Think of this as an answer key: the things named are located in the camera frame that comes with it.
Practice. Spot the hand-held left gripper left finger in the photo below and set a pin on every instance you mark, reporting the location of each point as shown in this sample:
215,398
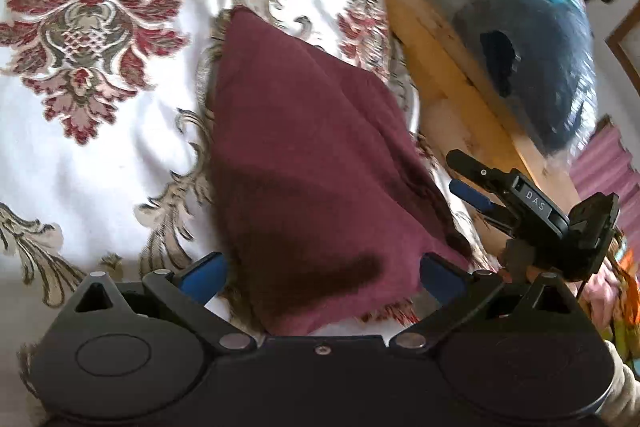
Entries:
202,274

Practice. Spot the colourful clothes pile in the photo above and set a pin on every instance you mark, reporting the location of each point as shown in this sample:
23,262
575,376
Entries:
625,297

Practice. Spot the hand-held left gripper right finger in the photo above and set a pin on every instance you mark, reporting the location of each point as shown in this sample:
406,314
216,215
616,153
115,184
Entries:
440,278

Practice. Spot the floral satin bedspread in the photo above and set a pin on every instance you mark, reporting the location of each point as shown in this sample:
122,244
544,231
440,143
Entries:
100,132

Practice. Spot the purple striped cloth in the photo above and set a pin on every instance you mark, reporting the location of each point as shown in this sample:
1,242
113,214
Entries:
612,167

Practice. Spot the wooden bed frame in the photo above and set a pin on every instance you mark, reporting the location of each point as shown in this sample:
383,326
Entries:
435,37

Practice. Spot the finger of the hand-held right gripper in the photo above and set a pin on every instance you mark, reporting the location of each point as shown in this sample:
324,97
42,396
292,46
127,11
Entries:
470,194
472,164

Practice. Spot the maroon sweater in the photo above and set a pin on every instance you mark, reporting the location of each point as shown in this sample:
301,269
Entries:
310,167

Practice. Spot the plastic bag with blue plush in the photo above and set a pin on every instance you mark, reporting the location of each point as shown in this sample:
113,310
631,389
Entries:
530,57

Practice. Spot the person's beige clothing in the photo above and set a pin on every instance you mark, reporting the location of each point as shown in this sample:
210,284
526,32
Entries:
622,387

